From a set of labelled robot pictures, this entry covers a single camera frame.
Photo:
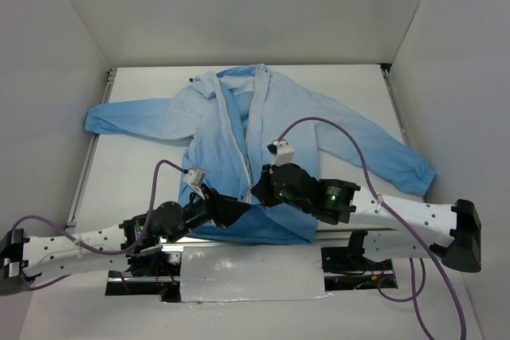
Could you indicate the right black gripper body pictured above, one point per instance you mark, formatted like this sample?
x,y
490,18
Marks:
x,y
269,185

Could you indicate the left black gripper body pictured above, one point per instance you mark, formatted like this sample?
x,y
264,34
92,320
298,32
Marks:
x,y
213,205

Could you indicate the light blue zip jacket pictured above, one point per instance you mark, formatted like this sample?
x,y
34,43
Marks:
x,y
229,133

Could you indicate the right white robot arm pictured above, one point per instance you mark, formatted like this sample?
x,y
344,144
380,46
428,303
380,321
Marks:
x,y
452,233

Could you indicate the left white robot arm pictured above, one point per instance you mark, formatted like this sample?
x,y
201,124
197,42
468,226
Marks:
x,y
134,247

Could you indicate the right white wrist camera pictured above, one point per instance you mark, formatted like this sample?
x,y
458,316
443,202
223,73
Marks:
x,y
282,152

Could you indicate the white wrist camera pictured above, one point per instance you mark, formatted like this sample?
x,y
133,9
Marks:
x,y
282,152
194,178

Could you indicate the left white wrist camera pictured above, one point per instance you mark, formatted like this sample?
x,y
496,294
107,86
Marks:
x,y
194,178

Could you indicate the aluminium rail frame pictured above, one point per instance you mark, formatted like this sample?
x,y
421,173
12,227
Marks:
x,y
119,171

